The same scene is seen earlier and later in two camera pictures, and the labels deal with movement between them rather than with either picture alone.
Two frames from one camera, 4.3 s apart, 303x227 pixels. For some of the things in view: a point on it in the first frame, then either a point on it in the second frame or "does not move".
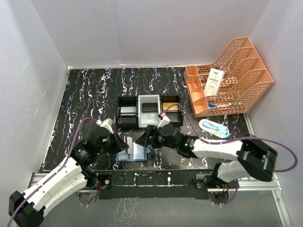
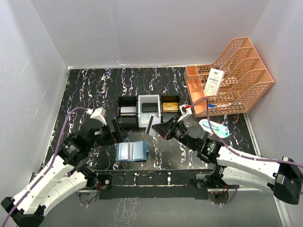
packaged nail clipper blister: x=216 y=129 does not move
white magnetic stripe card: x=129 y=142 → x=153 y=120
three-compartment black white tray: x=141 y=110 does not move
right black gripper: x=151 y=135 → x=170 y=129
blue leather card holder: x=138 y=153 does not move
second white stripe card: x=123 y=156 does not move
